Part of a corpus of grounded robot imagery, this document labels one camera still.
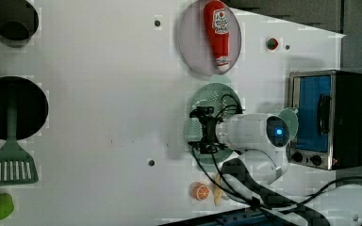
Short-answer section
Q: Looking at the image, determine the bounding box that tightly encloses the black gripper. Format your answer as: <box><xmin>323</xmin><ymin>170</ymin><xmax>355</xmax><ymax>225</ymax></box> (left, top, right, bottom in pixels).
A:
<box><xmin>189</xmin><ymin>106</ymin><xmax>226</xmax><ymax>154</ymax></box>

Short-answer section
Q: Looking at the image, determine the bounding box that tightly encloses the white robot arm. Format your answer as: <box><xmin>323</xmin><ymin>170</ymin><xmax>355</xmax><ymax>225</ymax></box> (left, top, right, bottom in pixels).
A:
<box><xmin>189</xmin><ymin>106</ymin><xmax>362</xmax><ymax>226</ymax></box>

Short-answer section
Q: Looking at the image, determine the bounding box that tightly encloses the toy peeled banana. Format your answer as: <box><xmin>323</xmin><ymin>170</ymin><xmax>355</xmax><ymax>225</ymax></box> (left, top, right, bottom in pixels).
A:
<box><xmin>213</xmin><ymin>173</ymin><xmax>228</xmax><ymax>206</ymax></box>

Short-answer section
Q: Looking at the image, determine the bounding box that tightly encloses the toy orange slice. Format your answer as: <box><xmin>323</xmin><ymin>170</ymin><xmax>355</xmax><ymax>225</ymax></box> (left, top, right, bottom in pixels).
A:
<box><xmin>192</xmin><ymin>183</ymin><xmax>210</xmax><ymax>201</ymax></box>

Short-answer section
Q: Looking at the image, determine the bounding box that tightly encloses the mint green cup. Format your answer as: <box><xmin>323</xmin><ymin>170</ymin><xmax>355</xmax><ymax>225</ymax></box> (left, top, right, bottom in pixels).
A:
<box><xmin>278</xmin><ymin>107</ymin><xmax>299</xmax><ymax>140</ymax></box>

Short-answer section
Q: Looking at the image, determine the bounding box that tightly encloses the grey round plate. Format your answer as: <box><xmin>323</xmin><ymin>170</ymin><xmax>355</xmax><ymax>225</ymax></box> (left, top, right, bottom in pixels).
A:
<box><xmin>178</xmin><ymin>0</ymin><xmax>241</xmax><ymax>76</ymax></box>

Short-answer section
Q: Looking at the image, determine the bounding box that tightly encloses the toy strawberry near plate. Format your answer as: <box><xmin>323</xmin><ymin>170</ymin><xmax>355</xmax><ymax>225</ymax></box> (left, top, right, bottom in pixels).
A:
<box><xmin>267</xmin><ymin>38</ymin><xmax>279</xmax><ymax>51</ymax></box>

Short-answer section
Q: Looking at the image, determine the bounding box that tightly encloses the black toaster oven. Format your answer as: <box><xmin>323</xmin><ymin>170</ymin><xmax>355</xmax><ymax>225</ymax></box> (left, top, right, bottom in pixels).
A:
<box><xmin>287</xmin><ymin>70</ymin><xmax>362</xmax><ymax>170</ymax></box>

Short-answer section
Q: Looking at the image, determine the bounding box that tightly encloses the red plush ketchup bottle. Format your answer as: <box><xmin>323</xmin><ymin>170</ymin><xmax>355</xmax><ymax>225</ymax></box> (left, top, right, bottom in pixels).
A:
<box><xmin>204</xmin><ymin>0</ymin><xmax>230</xmax><ymax>72</ymax></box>

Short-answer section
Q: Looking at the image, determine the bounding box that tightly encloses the black round pan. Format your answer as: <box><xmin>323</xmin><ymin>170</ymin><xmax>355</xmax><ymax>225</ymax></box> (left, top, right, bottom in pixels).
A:
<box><xmin>0</xmin><ymin>76</ymin><xmax>49</xmax><ymax>140</ymax></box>

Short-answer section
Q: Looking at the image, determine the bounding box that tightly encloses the green spatula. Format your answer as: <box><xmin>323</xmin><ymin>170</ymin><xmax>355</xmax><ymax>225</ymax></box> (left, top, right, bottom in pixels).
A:
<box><xmin>0</xmin><ymin>92</ymin><xmax>39</xmax><ymax>186</ymax></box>

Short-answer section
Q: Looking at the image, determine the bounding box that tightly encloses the green toy pear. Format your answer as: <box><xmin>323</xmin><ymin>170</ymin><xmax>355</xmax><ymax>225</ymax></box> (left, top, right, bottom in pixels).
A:
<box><xmin>0</xmin><ymin>193</ymin><xmax>14</xmax><ymax>220</ymax></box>

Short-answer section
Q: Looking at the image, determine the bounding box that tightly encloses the black cup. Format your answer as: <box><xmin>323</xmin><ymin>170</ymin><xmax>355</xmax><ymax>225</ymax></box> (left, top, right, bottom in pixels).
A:
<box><xmin>0</xmin><ymin>0</ymin><xmax>40</xmax><ymax>40</ymax></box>

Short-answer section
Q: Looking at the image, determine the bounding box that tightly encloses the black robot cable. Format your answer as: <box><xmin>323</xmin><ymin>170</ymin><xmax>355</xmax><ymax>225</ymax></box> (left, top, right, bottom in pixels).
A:
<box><xmin>189</xmin><ymin>93</ymin><xmax>362</xmax><ymax>226</ymax></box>

